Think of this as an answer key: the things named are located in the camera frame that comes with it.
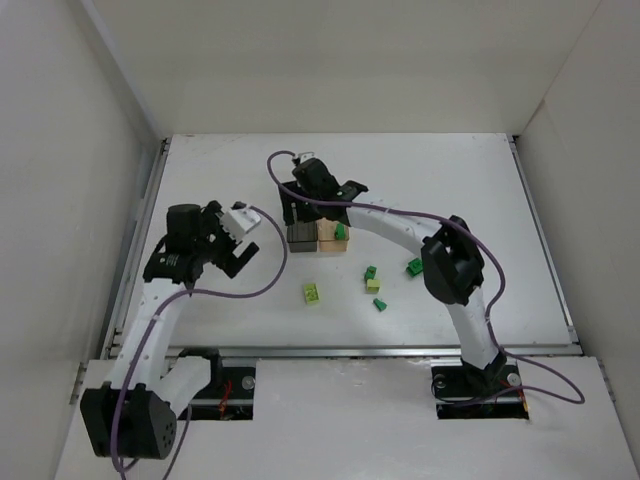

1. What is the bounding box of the dark green square lego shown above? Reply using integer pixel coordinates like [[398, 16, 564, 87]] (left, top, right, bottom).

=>
[[334, 223, 348, 241]]

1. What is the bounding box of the lime green 2x3 lego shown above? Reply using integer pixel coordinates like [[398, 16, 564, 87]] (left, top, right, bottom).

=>
[[303, 283, 320, 305]]

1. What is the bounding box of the pale yellow-green small lego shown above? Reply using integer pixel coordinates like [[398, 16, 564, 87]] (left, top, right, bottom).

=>
[[366, 279, 381, 293]]

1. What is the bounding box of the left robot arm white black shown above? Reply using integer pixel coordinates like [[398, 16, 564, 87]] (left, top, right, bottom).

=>
[[80, 201, 261, 462]]

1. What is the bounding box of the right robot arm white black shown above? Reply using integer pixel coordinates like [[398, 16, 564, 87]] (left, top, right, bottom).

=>
[[278, 153, 506, 383]]

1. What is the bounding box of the grey transparent container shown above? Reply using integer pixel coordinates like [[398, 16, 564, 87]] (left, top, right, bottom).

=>
[[286, 222, 318, 254]]

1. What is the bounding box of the orange transparent container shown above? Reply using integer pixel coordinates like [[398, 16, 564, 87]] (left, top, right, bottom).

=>
[[316, 219, 349, 253]]

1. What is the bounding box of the small dark green lego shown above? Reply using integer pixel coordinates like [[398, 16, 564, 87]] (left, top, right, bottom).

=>
[[364, 266, 377, 280]]

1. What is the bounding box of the dark green long lego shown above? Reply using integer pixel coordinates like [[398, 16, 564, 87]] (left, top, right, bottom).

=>
[[406, 258, 423, 277]]

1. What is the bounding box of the dark green sloped lego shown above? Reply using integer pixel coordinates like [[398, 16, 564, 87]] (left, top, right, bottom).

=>
[[373, 298, 387, 312]]

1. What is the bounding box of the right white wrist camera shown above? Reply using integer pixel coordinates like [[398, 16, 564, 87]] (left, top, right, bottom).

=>
[[292, 151, 315, 166]]

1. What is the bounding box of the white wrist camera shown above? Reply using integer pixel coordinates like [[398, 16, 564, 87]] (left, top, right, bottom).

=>
[[220, 202, 261, 243], [292, 151, 315, 166]]

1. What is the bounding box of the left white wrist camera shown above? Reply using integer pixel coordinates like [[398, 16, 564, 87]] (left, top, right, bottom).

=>
[[220, 202, 261, 243]]

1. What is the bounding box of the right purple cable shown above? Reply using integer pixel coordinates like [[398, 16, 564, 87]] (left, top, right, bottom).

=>
[[266, 151, 586, 406]]

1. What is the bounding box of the purple cable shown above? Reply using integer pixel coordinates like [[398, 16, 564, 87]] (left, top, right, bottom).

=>
[[266, 151, 586, 406], [109, 204, 291, 474]]

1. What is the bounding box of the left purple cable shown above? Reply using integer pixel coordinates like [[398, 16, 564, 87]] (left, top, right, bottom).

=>
[[109, 204, 291, 474]]

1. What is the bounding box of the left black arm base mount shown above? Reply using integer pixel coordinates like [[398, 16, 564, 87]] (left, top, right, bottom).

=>
[[190, 366, 256, 421]]

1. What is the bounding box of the aluminium front rail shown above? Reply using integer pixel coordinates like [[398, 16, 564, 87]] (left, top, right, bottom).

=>
[[102, 344, 584, 360]]

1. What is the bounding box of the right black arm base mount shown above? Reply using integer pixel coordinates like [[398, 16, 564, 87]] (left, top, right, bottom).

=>
[[431, 362, 529, 420]]

